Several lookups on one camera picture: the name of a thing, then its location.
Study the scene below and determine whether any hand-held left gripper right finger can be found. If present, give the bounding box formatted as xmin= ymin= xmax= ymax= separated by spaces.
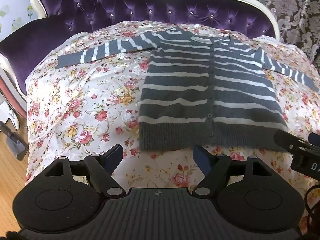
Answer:
xmin=193 ymin=144 xmax=272 ymax=196

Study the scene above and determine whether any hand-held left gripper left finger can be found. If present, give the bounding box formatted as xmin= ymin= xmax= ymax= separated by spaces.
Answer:
xmin=44 ymin=144 xmax=126 ymax=198

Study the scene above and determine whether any grey white striped cardigan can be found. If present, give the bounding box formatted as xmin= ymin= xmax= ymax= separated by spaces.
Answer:
xmin=57 ymin=26 xmax=320 ymax=153

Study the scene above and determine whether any floral blanket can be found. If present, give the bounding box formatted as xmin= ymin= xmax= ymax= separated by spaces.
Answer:
xmin=24 ymin=21 xmax=320 ymax=230

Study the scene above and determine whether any grey vacuum cleaner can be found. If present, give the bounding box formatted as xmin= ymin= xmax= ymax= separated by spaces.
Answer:
xmin=0 ymin=120 xmax=28 ymax=161

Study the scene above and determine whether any purple tufted sofa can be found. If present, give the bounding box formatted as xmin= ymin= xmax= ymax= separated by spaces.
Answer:
xmin=0 ymin=0 xmax=281 ymax=120

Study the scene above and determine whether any black cable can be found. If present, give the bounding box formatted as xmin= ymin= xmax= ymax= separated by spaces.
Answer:
xmin=302 ymin=180 xmax=320 ymax=222

